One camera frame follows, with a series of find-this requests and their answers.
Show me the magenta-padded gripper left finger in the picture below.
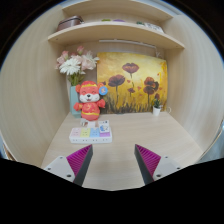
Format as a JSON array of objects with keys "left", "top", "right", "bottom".
[{"left": 43, "top": 144, "right": 94, "bottom": 187}]

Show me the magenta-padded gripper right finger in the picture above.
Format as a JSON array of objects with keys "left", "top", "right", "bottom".
[{"left": 134, "top": 143, "right": 183, "bottom": 186}]

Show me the white adapter block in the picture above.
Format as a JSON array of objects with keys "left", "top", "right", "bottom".
[{"left": 86, "top": 120, "right": 98, "bottom": 129}]

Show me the small plant in white pot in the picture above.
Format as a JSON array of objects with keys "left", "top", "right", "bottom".
[{"left": 152, "top": 98, "right": 163, "bottom": 117}]

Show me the red plush mouse toy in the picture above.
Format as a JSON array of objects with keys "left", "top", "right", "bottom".
[{"left": 73, "top": 80, "right": 109, "bottom": 122}]

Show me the teal vase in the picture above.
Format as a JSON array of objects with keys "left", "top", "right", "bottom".
[{"left": 69, "top": 85, "right": 82, "bottom": 118}]

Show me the yellow poppy painting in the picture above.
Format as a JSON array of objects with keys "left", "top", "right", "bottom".
[{"left": 96, "top": 51, "right": 169, "bottom": 115}]

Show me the pink and white flower bouquet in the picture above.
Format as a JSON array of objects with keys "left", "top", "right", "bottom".
[{"left": 55, "top": 45, "right": 100, "bottom": 87}]

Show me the white light bar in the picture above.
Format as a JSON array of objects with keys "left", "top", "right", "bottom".
[{"left": 98, "top": 38, "right": 158, "bottom": 50}]

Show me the wooden shelf unit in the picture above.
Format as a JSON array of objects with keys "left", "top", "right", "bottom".
[{"left": 47, "top": 0, "right": 186, "bottom": 51}]

